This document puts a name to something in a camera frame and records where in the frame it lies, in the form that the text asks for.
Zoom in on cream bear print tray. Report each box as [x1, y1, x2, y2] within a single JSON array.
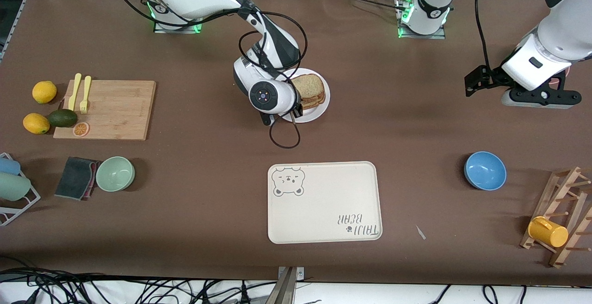
[[267, 161, 383, 244]]

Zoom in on yellow lemon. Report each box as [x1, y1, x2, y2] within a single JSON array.
[[23, 113, 50, 135], [32, 81, 57, 105]]

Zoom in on blue bowl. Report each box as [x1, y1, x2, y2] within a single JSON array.
[[464, 151, 507, 191]]

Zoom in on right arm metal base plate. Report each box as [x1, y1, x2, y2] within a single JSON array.
[[154, 0, 205, 34]]

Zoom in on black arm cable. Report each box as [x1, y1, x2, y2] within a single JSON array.
[[475, 0, 496, 74], [105, 0, 308, 149]]

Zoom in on metal table clamp bracket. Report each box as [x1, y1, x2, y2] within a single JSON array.
[[271, 266, 306, 304]]

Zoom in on plain brown toast slice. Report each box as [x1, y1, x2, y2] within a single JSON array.
[[290, 74, 326, 105]]

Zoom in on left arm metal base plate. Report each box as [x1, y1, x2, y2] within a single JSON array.
[[395, 0, 447, 40]]

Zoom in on white wire rack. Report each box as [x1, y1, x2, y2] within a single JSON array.
[[0, 153, 41, 227]]

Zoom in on light blue cup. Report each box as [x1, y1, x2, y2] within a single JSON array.
[[0, 157, 21, 176]]

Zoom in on wooden cutting board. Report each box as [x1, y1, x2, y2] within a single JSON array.
[[53, 80, 157, 141]]

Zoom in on pale green cup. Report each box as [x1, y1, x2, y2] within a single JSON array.
[[0, 173, 31, 201]]

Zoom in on tangled black cables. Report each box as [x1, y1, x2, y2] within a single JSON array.
[[0, 267, 278, 304]]

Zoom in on yellow plastic fork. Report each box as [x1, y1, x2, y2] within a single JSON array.
[[80, 76, 92, 114]]

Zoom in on pink bowl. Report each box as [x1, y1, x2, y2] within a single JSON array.
[[513, 39, 575, 85]]

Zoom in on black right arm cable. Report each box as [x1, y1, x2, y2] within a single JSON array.
[[105, 0, 308, 149]]

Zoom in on dark grey sponge cloth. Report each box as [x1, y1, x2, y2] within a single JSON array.
[[55, 157, 100, 201]]

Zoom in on yellow plastic knife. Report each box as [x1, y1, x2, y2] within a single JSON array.
[[68, 73, 82, 111]]

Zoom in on dark green avocado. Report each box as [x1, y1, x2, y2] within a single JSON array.
[[47, 109, 78, 128]]

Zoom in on toast slice under egg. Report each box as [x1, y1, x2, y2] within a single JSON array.
[[301, 91, 327, 111]]

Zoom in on white round plate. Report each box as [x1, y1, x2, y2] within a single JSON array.
[[277, 68, 331, 124]]

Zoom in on yellow mug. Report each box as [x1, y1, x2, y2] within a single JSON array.
[[528, 216, 569, 248]]

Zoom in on wooden mug rack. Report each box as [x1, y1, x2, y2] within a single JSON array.
[[519, 167, 592, 268]]

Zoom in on pale green bowl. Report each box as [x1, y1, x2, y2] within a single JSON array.
[[96, 156, 136, 192]]

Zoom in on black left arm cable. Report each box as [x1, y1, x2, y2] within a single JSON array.
[[475, 0, 496, 74]]

